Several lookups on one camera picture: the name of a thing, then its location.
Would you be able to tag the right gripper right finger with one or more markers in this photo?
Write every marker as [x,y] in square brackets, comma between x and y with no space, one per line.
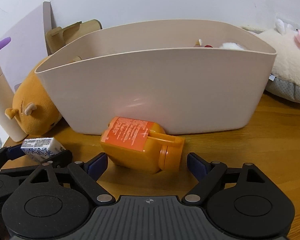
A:
[210,178]

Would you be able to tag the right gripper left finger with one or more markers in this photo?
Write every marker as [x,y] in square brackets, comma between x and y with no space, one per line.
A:
[86,175]

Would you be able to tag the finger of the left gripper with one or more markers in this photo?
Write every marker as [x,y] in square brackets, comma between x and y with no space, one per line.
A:
[62,159]
[10,153]

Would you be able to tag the blue white tissue pack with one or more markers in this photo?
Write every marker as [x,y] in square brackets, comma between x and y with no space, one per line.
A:
[40,149]

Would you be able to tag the orange plastic bottle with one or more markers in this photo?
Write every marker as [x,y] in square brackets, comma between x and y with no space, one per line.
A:
[141,145]

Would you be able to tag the white red plush toy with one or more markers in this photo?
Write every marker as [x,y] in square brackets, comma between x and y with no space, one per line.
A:
[231,46]

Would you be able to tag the brown squirrel plush toy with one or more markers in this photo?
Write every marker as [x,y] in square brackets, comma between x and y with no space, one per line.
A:
[199,43]

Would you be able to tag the orange bear plush toy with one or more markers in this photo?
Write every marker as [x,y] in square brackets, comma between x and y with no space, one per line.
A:
[32,107]

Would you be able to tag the cream tumbler bottle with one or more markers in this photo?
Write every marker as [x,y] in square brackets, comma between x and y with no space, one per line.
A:
[10,126]

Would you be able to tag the lavender board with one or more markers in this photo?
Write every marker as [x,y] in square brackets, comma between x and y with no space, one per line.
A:
[27,46]

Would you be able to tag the beige plastic storage bin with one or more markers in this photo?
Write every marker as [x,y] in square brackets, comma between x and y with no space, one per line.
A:
[152,71]

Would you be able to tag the cream round plush pillow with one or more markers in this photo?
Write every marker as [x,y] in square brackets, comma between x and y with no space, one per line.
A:
[284,80]

